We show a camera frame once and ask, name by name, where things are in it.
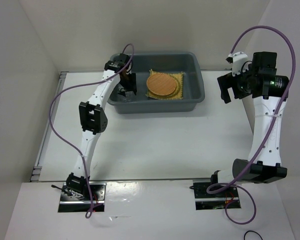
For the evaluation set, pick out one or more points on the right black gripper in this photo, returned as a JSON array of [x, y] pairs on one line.
[[228, 80]]

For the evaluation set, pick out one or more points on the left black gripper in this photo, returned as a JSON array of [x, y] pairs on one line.
[[132, 84]]

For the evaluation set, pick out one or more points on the clear plastic cup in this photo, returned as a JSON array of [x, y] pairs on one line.
[[125, 96]]

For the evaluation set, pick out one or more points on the round orange woven plate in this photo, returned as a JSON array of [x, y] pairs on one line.
[[161, 84]]

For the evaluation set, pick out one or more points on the square bamboo mat tray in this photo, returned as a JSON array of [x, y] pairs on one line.
[[169, 97]]

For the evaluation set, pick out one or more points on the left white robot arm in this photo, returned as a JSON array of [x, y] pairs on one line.
[[94, 121]]

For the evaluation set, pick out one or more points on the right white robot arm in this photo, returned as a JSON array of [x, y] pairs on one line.
[[263, 165]]

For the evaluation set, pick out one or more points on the grey plastic bin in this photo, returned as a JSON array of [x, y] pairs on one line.
[[168, 62]]

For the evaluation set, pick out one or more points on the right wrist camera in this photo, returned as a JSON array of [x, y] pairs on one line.
[[264, 59]]

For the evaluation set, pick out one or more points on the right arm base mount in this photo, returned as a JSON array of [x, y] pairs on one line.
[[206, 201]]

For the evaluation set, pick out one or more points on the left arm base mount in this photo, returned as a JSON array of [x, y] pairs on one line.
[[72, 202]]

